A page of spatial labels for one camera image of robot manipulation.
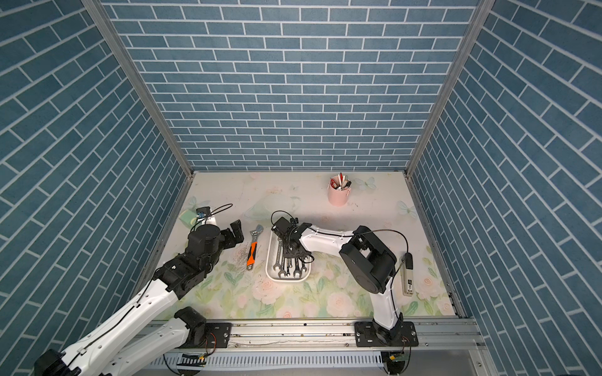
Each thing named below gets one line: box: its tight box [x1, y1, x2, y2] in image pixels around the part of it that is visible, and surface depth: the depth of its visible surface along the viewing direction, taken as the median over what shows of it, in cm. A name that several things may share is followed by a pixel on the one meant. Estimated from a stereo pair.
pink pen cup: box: [327, 172, 352, 207], surface depth 106 cm
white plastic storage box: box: [265, 230, 312, 282], surface depth 89 cm
